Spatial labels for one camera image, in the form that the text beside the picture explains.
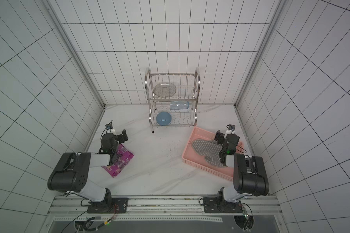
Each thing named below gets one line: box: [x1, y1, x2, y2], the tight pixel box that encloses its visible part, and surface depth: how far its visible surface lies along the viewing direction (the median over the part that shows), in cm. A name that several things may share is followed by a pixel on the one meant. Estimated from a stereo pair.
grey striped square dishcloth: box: [192, 139, 225, 167], surface depth 94 cm
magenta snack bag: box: [102, 143, 134, 178], surface depth 86 cm
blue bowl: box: [156, 111, 172, 126], surface depth 105 cm
